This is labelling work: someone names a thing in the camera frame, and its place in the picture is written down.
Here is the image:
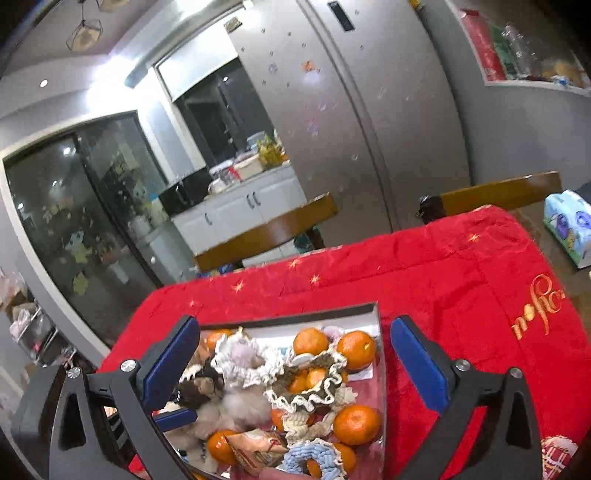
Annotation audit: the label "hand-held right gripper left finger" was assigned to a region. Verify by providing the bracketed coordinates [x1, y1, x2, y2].
[50, 315, 202, 480]

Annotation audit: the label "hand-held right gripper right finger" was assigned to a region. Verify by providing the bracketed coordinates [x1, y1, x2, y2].
[390, 315, 544, 480]

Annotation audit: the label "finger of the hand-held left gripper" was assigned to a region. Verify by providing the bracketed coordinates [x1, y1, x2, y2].
[154, 408, 199, 433]

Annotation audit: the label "dark rimmed rectangular tray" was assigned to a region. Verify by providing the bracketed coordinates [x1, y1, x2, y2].
[152, 302, 387, 480]

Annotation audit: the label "brown fluffy scrunchie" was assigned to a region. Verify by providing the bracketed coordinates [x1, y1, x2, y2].
[178, 367, 225, 409]

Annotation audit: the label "white fluffy pom scrunchie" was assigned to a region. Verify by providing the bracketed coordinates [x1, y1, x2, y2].
[222, 385, 273, 428]

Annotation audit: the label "group of mandarin oranges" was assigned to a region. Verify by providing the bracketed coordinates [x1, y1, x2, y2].
[203, 327, 383, 478]

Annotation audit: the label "red embroidered blanket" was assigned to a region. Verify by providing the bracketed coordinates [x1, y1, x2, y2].
[95, 205, 591, 480]

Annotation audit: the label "cluttered storage rack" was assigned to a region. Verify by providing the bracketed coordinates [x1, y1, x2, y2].
[0, 268, 75, 370]

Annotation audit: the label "brown white ruffled scrunchie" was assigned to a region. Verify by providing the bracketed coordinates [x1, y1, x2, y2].
[265, 348, 358, 414]

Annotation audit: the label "cream crochet scrunchie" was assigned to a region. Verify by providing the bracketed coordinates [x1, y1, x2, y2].
[281, 408, 338, 444]

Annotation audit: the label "light blue crochet scrunchie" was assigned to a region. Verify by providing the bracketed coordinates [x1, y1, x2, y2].
[281, 438, 340, 480]

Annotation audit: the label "wooden chair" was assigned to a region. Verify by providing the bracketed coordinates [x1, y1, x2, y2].
[193, 193, 339, 273]
[416, 171, 562, 225]

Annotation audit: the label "black microwave oven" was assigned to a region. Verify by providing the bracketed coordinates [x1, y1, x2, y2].
[159, 168, 213, 215]

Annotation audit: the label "white kitchen cabinet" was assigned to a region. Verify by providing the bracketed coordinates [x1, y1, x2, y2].
[173, 164, 308, 259]

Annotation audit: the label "glass sliding door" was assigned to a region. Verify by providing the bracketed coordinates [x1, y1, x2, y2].
[4, 113, 195, 347]

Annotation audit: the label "blue white tissue pack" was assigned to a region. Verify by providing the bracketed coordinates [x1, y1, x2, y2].
[542, 191, 591, 268]

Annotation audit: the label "white storage container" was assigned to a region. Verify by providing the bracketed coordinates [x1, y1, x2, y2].
[233, 154, 264, 181]

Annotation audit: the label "yellow drink bottles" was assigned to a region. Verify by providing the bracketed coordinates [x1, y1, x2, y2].
[256, 134, 284, 167]

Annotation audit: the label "silver double door fridge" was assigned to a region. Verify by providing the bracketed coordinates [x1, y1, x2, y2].
[228, 0, 472, 250]

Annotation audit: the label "dark kitchen window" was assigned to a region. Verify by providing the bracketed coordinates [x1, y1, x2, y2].
[175, 60, 278, 176]

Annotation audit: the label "green packet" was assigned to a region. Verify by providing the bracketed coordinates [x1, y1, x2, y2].
[489, 25, 520, 79]

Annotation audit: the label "red gift box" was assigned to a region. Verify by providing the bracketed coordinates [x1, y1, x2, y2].
[459, 9, 506, 81]

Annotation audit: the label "geometric pendant ceiling lamp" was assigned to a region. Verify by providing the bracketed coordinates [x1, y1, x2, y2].
[65, 0, 105, 54]

